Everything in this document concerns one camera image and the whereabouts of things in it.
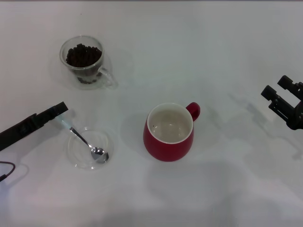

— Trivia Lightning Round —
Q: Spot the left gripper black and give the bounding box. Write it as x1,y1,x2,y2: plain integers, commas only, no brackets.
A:
0,101,69,152

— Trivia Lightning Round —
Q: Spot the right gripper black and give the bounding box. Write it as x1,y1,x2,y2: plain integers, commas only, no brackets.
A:
261,75,303,131

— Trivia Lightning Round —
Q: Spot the red ceramic mug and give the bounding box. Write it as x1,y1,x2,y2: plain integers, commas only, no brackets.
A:
143,102,201,163

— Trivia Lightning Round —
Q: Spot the dark coffee beans pile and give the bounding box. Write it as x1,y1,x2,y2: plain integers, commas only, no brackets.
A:
65,44,103,85

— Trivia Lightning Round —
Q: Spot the clear glass dish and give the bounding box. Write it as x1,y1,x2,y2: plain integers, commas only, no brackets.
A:
67,127,116,171

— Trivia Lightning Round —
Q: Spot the left arm dark cable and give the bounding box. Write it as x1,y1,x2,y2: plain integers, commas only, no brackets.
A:
0,161,15,183

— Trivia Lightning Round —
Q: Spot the clear double-wall glass cup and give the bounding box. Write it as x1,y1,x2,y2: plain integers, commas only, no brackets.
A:
59,35,118,90

